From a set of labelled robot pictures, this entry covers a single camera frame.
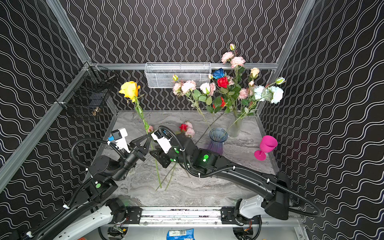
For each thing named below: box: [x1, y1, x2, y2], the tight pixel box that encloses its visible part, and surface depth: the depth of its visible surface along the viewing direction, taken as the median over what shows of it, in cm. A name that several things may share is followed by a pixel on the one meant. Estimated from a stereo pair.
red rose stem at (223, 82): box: [217, 76, 235, 112], surface depth 78 cm
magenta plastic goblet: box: [254, 135, 278, 161], surface depth 87 cm
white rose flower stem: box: [198, 82, 214, 133], surface depth 76 cm
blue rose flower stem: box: [213, 67, 225, 80], surface depth 80 cm
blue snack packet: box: [166, 228, 195, 240], surface depth 70 cm
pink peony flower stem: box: [221, 43, 246, 85], surface depth 81 cm
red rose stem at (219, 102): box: [205, 96, 228, 138], surface depth 80 cm
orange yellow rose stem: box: [119, 81, 163, 189], surface depth 57 cm
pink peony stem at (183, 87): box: [172, 74, 212, 130], surface depth 76 cm
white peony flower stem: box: [228, 76, 287, 130], surface depth 64 cm
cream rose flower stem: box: [250, 67, 260, 80], surface depth 83 cm
